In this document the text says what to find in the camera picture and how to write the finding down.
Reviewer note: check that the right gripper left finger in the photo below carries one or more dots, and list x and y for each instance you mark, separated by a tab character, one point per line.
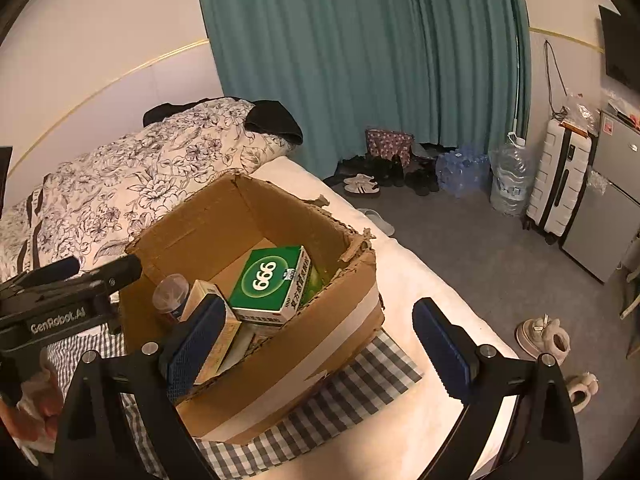
94	438

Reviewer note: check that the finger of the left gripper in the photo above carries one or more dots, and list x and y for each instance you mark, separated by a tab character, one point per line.
53	272
104	280

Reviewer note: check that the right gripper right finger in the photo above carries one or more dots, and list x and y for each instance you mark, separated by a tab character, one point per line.
542	440

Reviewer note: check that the tan rectangular carton box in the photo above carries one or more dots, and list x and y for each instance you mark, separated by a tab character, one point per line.
213	327

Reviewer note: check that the person's left hand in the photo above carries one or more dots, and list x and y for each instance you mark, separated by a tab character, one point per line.
38	415

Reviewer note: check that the clear plastic cup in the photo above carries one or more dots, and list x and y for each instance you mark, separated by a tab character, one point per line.
171	294

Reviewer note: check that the floral white duvet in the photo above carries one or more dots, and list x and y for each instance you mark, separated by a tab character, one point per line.
159	167

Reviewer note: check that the beige fluffy slipper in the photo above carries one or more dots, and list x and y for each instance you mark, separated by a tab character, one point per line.
536	336

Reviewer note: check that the green 999 medicine box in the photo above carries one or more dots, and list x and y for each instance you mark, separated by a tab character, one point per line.
274	285

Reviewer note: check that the checkered gingham cloth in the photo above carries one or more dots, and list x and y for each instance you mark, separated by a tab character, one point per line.
378	375

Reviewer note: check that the brown cardboard box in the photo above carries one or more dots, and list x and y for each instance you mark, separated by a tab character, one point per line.
210	237

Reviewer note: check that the grey mini fridge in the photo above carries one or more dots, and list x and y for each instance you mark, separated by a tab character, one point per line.
607	218

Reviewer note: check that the black garment on bed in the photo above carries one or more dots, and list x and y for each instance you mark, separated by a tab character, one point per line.
266	117

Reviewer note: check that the white sneakers by curtain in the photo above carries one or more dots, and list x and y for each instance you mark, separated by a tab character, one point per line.
361	184

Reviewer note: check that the white suitcase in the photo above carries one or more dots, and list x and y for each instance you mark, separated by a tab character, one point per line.
558	182

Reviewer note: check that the large clear water jug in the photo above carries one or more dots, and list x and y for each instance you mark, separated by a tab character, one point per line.
513	167

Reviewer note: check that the pack of water bottles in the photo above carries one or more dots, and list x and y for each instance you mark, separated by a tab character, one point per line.
462	171

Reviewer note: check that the pile of dark shoes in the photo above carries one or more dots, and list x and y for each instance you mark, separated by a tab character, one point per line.
422	180

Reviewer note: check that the patterned red bag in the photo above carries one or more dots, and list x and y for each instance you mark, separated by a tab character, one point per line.
387	144

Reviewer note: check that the teal curtain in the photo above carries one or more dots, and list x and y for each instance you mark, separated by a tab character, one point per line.
448	72

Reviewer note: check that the wall mounted television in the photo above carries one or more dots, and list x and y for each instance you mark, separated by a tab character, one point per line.
621	48

